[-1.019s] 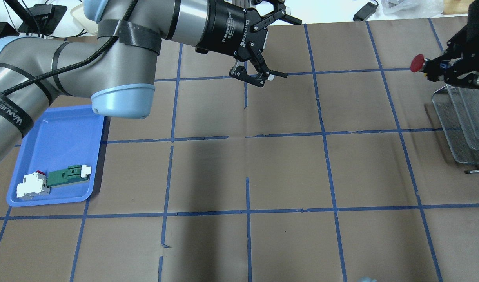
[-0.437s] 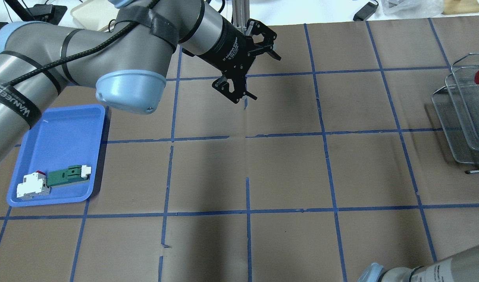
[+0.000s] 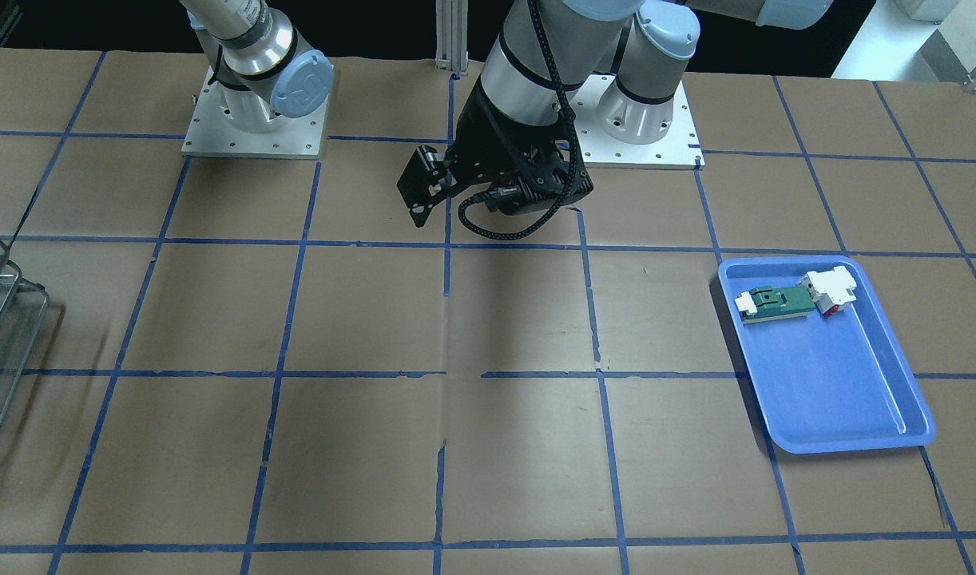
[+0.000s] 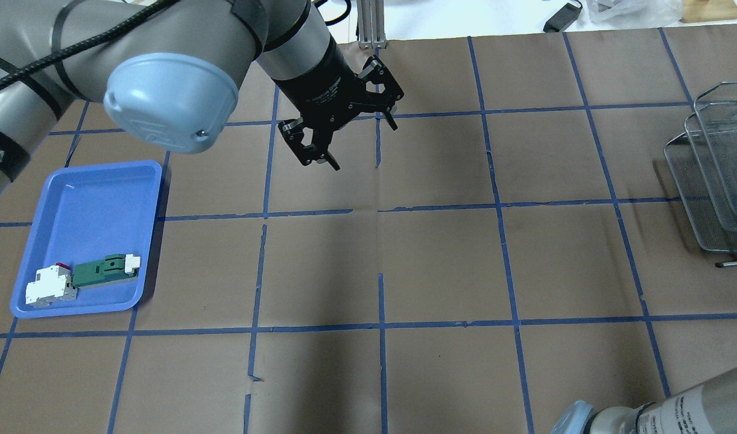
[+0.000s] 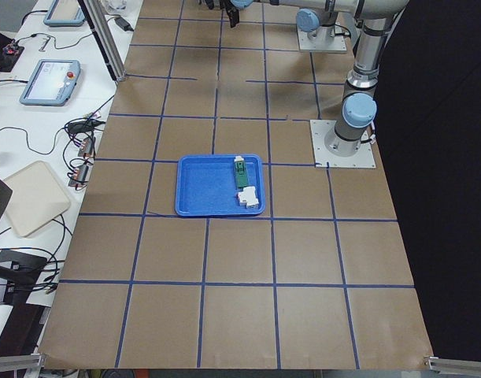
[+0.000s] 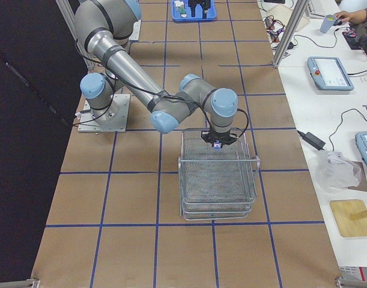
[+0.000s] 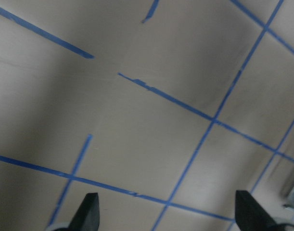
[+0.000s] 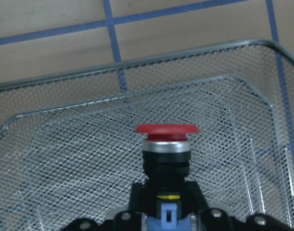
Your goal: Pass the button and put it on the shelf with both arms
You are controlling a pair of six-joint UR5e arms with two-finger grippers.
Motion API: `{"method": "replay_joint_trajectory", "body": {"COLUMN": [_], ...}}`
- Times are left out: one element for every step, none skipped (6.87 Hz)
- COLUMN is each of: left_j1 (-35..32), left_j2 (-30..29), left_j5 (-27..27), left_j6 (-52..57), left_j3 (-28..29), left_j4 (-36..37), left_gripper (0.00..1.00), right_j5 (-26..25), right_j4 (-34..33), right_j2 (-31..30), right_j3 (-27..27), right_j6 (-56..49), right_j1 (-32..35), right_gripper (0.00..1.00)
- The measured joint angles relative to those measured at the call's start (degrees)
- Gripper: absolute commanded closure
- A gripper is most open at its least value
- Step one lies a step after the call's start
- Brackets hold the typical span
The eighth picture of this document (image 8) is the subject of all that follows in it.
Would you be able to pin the silver wire mesh shelf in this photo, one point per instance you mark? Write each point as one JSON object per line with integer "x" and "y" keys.
{"x": 72, "y": 144}

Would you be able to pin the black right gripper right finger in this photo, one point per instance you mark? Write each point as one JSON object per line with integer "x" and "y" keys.
{"x": 193, "y": 199}

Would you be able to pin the red emergency stop button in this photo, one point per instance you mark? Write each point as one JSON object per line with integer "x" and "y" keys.
{"x": 166, "y": 153}

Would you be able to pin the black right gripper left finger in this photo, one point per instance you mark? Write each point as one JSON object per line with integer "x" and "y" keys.
{"x": 137, "y": 200}

